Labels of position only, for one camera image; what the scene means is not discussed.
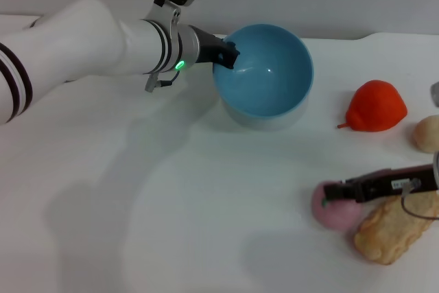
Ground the red pepper toy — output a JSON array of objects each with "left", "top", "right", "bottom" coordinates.
[{"left": 336, "top": 80, "right": 408, "bottom": 133}]

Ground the blue bowl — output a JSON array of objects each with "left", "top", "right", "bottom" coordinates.
[{"left": 211, "top": 23, "right": 315, "bottom": 118}]

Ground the wrist connector cable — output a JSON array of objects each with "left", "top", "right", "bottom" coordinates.
[
  {"left": 144, "top": 69, "right": 181, "bottom": 93},
  {"left": 399, "top": 183, "right": 439, "bottom": 220}
]

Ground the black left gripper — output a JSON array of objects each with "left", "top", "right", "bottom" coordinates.
[{"left": 193, "top": 25, "right": 240, "bottom": 70}]

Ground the toasted bread slice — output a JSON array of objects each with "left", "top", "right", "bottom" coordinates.
[{"left": 353, "top": 189, "right": 439, "bottom": 266}]

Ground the right wrist connector cable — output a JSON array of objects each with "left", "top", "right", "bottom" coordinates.
[{"left": 399, "top": 183, "right": 439, "bottom": 220}]

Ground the pink toy peach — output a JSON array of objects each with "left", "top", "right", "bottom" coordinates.
[{"left": 311, "top": 180, "right": 364, "bottom": 232}]

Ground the left wrist connector cable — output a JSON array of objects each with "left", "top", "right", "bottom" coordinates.
[{"left": 144, "top": 69, "right": 181, "bottom": 93}]

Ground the beige round potato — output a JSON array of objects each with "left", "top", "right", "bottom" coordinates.
[{"left": 412, "top": 115, "right": 439, "bottom": 154}]

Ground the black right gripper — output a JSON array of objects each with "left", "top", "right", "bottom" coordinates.
[{"left": 323, "top": 164, "right": 439, "bottom": 209}]

